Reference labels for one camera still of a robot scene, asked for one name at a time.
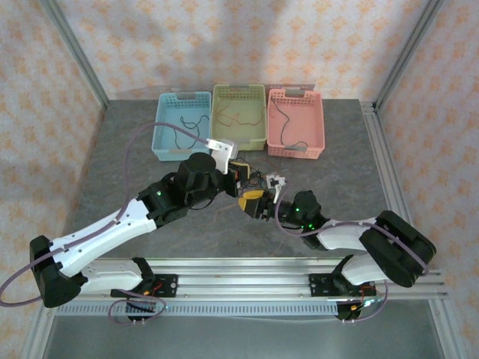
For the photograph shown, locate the green cable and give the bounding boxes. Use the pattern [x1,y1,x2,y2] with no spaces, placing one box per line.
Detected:
[246,174,271,191]
[269,99,309,148]

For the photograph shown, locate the orange cable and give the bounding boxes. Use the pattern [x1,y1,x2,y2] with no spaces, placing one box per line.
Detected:
[228,106,268,128]
[216,97,240,126]

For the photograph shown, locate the pink plastic basket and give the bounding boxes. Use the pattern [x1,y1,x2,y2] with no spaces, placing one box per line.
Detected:
[266,88,326,161]

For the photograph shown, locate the green plastic basket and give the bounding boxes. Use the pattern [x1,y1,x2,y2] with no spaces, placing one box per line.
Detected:
[210,83,269,152]

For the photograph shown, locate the blue plastic basket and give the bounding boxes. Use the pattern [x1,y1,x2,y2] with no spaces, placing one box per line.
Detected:
[151,91,213,162]

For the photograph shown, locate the black electronics box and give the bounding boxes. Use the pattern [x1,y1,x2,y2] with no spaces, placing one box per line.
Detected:
[335,298,366,323]

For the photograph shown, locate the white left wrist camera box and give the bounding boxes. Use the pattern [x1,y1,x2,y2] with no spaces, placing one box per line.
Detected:
[207,137,240,175]

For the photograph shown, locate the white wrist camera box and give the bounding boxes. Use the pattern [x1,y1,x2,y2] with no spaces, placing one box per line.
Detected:
[266,172,290,205]
[207,137,240,175]

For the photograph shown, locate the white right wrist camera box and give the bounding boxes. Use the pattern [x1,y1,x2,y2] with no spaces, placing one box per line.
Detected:
[266,172,290,205]

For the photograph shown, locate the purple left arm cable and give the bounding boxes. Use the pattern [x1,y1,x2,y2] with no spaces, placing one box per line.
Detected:
[0,122,210,327]

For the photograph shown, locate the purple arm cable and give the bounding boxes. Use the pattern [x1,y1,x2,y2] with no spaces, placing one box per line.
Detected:
[0,122,210,327]
[274,182,430,325]

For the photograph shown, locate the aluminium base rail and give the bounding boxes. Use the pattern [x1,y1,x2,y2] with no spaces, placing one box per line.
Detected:
[39,256,450,300]

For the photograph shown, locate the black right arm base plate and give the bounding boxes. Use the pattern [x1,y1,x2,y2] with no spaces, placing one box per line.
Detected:
[308,272,345,298]

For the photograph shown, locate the aluminium side rail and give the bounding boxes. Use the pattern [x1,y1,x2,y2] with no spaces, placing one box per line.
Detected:
[359,99,415,227]

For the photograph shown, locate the grey slotted cable duct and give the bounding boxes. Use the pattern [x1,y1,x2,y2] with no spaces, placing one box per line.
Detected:
[55,301,340,318]

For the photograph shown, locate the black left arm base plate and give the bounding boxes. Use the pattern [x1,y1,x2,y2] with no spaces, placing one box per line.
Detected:
[147,272,179,300]

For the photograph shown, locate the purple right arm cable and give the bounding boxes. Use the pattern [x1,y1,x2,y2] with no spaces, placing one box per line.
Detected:
[274,182,430,325]

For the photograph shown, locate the aluminium frame post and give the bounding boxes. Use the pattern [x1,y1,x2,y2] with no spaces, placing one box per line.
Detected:
[40,0,110,110]
[372,0,446,113]

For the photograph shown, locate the aluminium frame leg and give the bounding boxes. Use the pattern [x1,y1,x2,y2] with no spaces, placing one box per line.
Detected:
[20,304,57,359]
[426,298,471,359]

